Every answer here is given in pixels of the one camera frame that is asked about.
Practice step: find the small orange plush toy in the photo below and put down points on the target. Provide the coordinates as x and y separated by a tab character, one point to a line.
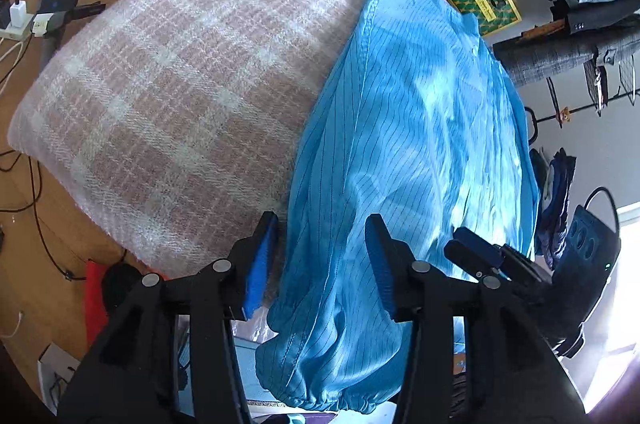
565	115

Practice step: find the white box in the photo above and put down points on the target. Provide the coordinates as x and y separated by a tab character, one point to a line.
55	371

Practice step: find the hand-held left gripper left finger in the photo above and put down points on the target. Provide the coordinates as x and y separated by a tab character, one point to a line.
260	266

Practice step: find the black round object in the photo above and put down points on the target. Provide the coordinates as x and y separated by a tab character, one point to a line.
120	281

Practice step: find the pink plaid blanket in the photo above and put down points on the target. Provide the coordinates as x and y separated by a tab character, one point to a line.
175	79

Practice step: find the red cloth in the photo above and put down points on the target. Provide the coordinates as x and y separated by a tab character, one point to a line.
94	304

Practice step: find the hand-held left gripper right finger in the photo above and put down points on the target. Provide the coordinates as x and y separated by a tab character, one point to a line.
382	274

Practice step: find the black metal clothes rack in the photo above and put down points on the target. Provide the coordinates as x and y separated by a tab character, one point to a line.
580	111

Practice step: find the white power strip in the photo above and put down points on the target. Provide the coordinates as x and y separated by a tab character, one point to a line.
12	31

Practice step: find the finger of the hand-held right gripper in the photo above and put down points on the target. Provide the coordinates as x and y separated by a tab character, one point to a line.
520	269
472	249

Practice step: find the grey plaid garment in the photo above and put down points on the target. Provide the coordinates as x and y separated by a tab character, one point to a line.
545	54

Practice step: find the blue striped garment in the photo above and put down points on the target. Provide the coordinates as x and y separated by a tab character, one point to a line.
400	129

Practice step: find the dark jacket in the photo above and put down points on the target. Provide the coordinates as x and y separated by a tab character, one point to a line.
595	14

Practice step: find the white charger plug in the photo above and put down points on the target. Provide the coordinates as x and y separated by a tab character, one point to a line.
19	14

